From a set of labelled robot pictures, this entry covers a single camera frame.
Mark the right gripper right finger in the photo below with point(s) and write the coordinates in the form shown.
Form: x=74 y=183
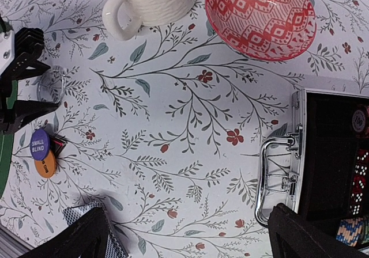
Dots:
x=291 y=236

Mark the clear dealer button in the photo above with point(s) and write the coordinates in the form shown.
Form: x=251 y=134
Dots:
x=52 y=85

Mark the red dice in case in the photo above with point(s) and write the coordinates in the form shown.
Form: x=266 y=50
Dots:
x=359 y=188

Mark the poker chips in case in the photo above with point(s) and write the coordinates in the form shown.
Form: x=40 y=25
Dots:
x=353 y=229

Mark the floral tablecloth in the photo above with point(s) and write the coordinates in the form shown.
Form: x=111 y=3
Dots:
x=164 y=130

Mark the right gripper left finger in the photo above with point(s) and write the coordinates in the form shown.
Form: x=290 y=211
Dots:
x=86 y=237

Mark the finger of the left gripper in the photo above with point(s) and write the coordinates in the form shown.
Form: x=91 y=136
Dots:
x=22 y=113
x=29 y=45

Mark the purple small blind button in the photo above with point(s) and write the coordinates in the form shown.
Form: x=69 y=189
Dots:
x=40 y=144

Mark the red patterned bowl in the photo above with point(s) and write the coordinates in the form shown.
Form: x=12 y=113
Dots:
x=272 y=30

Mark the black red triangular chip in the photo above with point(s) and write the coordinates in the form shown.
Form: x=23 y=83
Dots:
x=57 y=145

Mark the blue playing card deck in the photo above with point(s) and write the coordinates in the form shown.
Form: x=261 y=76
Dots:
x=114 y=246

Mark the white ceramic mug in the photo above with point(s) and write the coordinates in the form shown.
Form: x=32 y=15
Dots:
x=123 y=18

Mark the green poker mat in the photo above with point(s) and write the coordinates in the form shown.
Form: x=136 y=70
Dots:
x=7 y=142

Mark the orange big blind button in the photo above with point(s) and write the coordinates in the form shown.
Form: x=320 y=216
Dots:
x=47 y=167

